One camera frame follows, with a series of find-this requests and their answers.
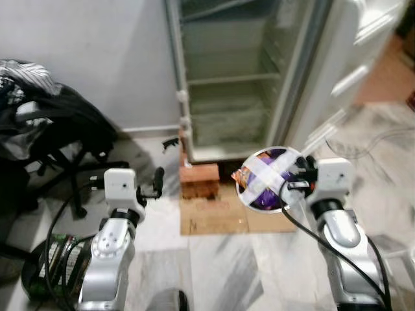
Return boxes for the grey robot left leg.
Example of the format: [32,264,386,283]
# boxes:
[146,288,189,311]

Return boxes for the purple snack packet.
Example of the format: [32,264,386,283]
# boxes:
[239,150,296,209]

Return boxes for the black white striped cloth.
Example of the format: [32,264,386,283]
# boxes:
[0,60,64,98]

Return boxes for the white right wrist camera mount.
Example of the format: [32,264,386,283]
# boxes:
[311,157,354,203]

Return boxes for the clear crisper drawer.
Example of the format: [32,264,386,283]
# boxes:
[191,97,276,148]

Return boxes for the glass fridge shelf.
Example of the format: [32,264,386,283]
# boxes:
[187,73,283,88]

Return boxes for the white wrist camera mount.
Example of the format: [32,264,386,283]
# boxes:
[104,168,145,211]
[311,157,354,203]

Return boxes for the round steel bowl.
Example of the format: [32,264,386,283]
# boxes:
[237,147,305,213]

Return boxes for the grey garment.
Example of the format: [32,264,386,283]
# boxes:
[0,97,40,159]

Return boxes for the green black Long Jack box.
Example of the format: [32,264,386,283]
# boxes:
[21,233,91,299]

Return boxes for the white fridge cabinet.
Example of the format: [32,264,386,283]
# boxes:
[163,0,338,163]

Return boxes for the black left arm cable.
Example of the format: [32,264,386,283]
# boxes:
[42,178,106,311]

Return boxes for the white tape cross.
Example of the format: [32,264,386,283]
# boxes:
[245,150,302,207]

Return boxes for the red brick stack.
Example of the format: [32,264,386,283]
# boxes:
[180,163,221,200]

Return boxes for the black backpack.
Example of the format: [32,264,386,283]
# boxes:
[36,84,119,156]

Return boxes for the cardboard sheet with red print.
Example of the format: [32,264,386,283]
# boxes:
[180,185,250,236]

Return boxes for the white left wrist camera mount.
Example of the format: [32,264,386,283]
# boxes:
[104,168,145,211]

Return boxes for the black office chair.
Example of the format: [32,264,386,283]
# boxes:
[0,84,130,218]

